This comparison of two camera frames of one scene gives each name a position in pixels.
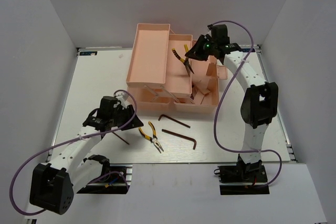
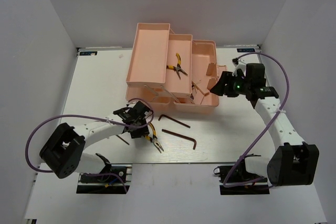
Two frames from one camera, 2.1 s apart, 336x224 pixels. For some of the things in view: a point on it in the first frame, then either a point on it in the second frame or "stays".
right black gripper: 196,52 -> 218,88
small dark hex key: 118,136 stays
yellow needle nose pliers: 154,139 stays
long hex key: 166,116 stays
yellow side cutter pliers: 185,61 -> 178,68
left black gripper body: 122,115 -> 139,131
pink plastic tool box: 157,78 stays
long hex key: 181,136 stays
